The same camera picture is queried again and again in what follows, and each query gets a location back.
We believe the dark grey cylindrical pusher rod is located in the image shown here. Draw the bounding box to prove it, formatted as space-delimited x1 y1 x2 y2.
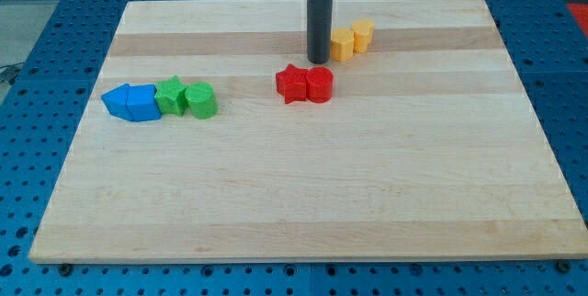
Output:
307 0 333 64

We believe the yellow hexagon block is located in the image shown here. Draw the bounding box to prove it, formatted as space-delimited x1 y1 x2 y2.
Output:
330 28 355 62

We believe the red circle block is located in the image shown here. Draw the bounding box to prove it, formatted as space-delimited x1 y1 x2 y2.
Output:
306 66 334 103

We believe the green circle block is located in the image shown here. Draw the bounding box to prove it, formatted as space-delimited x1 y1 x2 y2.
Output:
185 82 218 120

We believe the yellow heart block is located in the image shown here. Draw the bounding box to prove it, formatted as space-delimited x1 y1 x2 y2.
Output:
351 18 375 52

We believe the red star block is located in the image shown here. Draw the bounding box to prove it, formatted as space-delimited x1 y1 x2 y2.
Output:
276 64 309 104

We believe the green star block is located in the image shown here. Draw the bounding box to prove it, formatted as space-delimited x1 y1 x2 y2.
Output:
154 75 187 117

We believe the wooden board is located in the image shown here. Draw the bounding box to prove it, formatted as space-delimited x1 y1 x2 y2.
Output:
29 0 587 264

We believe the blue pentagon block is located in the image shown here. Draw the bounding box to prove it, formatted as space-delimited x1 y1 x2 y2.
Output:
126 85 161 121

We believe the blue triangle block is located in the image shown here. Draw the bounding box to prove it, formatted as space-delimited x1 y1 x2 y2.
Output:
101 84 132 121

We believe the black cable on floor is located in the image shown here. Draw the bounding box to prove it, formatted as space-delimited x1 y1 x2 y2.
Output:
0 62 24 86

